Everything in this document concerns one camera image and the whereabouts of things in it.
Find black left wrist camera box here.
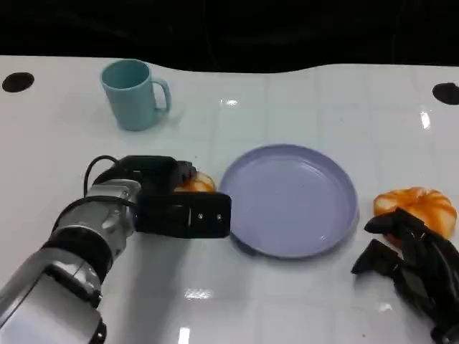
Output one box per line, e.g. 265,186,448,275
134,191,232,239

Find pale green mug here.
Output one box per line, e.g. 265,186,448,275
99,59,172,132

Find lilac plate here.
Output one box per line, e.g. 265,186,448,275
219,143,360,259

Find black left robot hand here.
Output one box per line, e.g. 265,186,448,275
96,155,199,195

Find orange and white toy bread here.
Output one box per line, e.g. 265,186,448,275
174,171,217,194
373,186,459,239

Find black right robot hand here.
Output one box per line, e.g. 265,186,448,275
350,206,459,344

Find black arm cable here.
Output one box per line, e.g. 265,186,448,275
82,154,139,209

